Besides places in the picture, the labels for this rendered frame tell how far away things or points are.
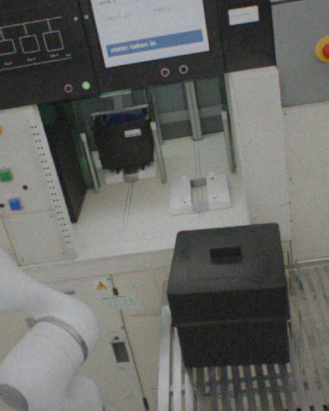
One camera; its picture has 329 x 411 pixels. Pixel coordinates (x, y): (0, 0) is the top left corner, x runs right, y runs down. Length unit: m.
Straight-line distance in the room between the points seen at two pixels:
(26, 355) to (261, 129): 0.87
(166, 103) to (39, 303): 1.58
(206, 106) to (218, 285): 1.31
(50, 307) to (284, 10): 0.93
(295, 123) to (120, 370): 1.10
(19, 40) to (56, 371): 0.89
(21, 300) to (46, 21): 0.77
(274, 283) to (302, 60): 0.60
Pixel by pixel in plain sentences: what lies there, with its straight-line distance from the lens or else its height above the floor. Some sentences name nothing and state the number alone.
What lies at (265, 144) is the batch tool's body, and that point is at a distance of 1.56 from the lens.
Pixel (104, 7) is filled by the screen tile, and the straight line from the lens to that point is 1.50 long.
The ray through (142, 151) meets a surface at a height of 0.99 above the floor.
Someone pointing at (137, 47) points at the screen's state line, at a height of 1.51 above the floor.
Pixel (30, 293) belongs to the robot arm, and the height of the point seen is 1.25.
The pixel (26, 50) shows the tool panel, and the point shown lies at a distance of 1.57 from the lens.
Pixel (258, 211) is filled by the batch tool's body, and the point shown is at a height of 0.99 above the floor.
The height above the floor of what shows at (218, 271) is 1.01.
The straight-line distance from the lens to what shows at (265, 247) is 1.46.
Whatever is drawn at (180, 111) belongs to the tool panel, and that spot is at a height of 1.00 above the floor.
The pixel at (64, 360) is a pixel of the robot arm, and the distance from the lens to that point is 1.05.
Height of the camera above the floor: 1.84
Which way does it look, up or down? 27 degrees down
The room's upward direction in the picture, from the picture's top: 11 degrees counter-clockwise
